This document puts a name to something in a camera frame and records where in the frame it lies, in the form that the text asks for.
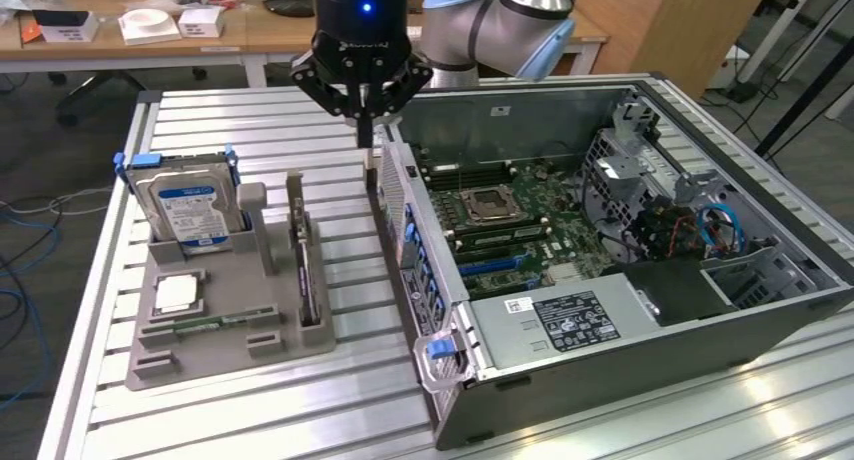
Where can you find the black slanted stand pole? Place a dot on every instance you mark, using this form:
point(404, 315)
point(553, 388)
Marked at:
point(797, 80)

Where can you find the open black PC case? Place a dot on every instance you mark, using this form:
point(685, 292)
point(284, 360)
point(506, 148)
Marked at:
point(601, 360)

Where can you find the silver CPU chip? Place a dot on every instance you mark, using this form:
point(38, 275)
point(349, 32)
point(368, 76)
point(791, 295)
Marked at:
point(177, 292)

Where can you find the blue expansion slot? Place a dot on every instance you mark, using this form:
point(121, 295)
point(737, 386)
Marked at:
point(490, 267)

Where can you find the CPU socket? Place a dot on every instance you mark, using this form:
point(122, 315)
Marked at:
point(493, 205)

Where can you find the metal disk bay cage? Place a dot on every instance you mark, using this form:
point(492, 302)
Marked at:
point(621, 180)

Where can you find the white box with black lid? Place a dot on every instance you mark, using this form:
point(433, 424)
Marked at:
point(63, 27)

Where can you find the wooden desk white frame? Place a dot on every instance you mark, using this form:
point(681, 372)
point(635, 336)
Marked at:
point(281, 32)
point(101, 52)

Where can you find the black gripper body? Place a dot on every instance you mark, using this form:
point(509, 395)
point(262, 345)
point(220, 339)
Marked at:
point(361, 25)

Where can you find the white box with round hole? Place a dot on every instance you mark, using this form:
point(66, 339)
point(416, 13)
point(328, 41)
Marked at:
point(150, 27)

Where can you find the green RAM stick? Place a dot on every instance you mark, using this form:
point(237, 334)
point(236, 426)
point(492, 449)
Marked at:
point(201, 323)

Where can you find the small white labelled box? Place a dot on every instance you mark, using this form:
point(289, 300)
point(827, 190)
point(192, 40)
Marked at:
point(201, 22)

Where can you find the black office chair base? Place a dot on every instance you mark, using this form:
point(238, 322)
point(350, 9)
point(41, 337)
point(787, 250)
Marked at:
point(94, 87)

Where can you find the small silver heatsink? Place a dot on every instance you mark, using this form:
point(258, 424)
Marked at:
point(568, 274)

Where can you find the black and green graphics card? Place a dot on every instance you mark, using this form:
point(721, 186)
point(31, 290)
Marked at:
point(302, 205)

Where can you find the wooden cabinet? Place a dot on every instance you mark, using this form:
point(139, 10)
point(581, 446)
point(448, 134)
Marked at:
point(701, 30)

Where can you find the grey power supply unit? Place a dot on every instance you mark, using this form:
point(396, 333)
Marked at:
point(521, 330)

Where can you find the blue case latch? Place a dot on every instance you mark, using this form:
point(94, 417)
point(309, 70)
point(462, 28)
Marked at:
point(440, 350)

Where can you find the black plastic shroud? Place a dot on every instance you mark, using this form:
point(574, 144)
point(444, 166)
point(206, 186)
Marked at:
point(675, 290)

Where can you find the white paper booklet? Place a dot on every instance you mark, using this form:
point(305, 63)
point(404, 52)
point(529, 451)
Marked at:
point(414, 31)

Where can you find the grey plastic parts rack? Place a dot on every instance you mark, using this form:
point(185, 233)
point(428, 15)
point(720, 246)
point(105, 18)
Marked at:
point(221, 345)

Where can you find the green motherboard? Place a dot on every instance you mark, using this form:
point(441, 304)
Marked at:
point(561, 200)

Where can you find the hard disk with blue caddy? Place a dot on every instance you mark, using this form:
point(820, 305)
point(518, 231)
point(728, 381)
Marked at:
point(190, 205)

